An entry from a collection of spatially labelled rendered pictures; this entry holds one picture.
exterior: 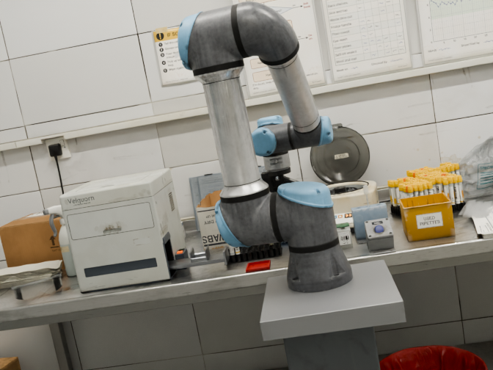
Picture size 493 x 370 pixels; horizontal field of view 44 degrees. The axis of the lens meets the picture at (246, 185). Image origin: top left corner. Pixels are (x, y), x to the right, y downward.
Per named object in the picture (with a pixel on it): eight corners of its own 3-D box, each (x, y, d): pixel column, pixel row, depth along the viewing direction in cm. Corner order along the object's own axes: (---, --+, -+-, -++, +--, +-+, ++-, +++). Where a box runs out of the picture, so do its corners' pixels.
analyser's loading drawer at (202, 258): (158, 274, 178) (155, 258, 177) (163, 268, 184) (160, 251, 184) (227, 264, 176) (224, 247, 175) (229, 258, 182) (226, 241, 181)
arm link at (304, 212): (336, 244, 132) (325, 183, 130) (276, 251, 135) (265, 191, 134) (341, 229, 143) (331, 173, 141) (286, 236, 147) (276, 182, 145)
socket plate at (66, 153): (49, 161, 239) (44, 139, 238) (50, 161, 240) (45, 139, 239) (70, 157, 238) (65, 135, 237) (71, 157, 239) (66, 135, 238)
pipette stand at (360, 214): (358, 244, 179) (353, 211, 177) (355, 238, 186) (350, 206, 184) (392, 238, 178) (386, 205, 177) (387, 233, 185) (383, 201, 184)
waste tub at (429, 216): (407, 242, 172) (403, 208, 170) (402, 230, 185) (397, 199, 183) (456, 236, 169) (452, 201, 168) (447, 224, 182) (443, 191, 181)
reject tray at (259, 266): (246, 272, 171) (245, 270, 171) (248, 265, 178) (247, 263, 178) (269, 269, 170) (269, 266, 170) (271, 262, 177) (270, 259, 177)
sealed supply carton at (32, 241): (8, 276, 220) (-4, 227, 217) (42, 257, 242) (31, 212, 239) (86, 266, 213) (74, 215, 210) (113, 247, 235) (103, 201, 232)
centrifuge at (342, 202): (303, 238, 196) (297, 202, 194) (315, 216, 224) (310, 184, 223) (378, 230, 190) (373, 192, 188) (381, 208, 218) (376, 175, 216)
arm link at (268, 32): (287, -21, 127) (333, 121, 166) (238, -9, 131) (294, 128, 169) (287, 17, 121) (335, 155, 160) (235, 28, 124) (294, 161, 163)
